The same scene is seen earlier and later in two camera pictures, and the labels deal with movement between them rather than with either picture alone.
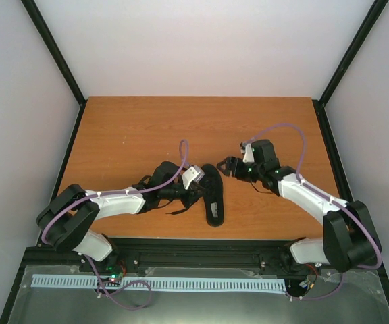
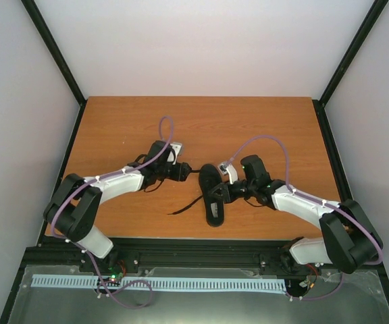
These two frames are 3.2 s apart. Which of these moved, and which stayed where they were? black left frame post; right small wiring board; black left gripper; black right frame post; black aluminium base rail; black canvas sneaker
Moved: black left gripper
Stayed: black left frame post; black aluminium base rail; black canvas sneaker; black right frame post; right small wiring board
